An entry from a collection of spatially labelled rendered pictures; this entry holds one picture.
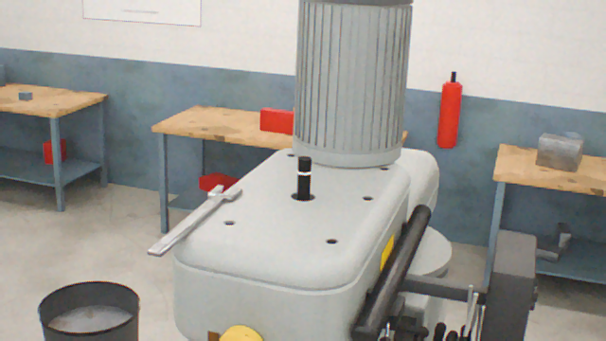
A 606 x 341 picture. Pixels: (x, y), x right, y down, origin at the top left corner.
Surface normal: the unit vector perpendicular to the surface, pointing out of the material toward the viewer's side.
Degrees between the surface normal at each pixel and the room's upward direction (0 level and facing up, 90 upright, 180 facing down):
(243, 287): 90
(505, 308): 90
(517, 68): 90
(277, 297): 90
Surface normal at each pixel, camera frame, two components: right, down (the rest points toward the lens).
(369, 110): 0.31, 0.32
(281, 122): -0.36, 0.29
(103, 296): 0.01, 0.26
